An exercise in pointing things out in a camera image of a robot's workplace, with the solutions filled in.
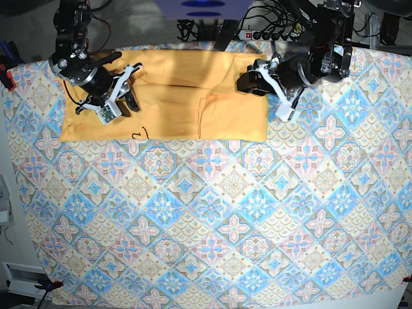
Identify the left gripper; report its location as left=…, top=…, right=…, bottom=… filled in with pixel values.
left=236, top=59, right=299, bottom=122

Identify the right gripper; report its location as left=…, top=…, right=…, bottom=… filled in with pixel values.
left=75, top=62, right=144, bottom=125

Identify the yellow T-shirt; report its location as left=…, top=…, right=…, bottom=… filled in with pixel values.
left=59, top=50, right=268, bottom=142

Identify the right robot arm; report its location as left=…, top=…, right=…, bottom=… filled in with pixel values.
left=48, top=1, right=143, bottom=125

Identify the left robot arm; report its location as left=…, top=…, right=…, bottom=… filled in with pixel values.
left=236, top=1, right=355, bottom=122

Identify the white power strip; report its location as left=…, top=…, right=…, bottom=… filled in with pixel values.
left=238, top=30, right=262, bottom=41

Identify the red-black clamp left upper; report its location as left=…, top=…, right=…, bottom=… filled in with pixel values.
left=1, top=41, right=19, bottom=91

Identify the red-black clamp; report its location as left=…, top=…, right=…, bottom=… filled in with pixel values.
left=35, top=280, right=64, bottom=292
left=1, top=41, right=19, bottom=91

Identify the white box left edge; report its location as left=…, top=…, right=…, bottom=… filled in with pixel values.
left=0, top=175, right=14, bottom=227

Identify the patterned blue tablecloth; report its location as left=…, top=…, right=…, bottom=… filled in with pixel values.
left=1, top=48, right=411, bottom=308

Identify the red-black clamp left lower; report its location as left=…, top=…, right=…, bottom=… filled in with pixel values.
left=35, top=280, right=64, bottom=292

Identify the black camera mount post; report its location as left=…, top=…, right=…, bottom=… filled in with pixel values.
left=214, top=20, right=239, bottom=52

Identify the purple robot base plate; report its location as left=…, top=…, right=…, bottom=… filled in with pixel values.
left=155, top=0, right=252, bottom=20

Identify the white wall trunking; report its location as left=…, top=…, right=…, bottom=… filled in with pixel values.
left=1, top=261, right=49, bottom=299

